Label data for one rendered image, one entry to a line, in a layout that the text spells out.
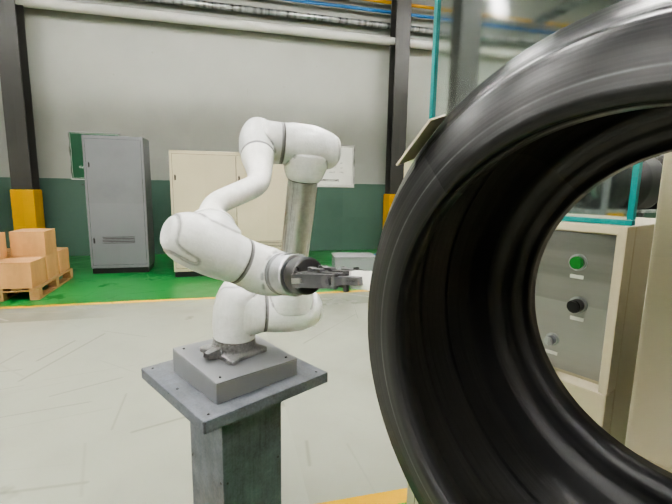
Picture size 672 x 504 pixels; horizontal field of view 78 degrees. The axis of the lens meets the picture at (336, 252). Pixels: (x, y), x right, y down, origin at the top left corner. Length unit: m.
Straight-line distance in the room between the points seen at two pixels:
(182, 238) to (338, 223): 8.03
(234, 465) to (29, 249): 4.92
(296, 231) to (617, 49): 1.19
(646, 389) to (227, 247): 0.73
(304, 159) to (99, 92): 7.70
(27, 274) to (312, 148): 4.82
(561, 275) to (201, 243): 0.83
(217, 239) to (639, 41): 0.69
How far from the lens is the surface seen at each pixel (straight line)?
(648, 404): 0.80
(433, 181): 0.42
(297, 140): 1.33
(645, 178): 4.67
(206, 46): 8.84
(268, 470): 1.81
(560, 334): 1.18
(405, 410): 0.50
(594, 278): 1.12
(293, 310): 1.52
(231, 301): 1.50
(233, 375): 1.47
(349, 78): 9.07
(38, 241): 6.17
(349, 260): 6.13
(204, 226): 0.84
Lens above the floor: 1.34
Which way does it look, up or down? 9 degrees down
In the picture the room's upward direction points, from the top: 1 degrees clockwise
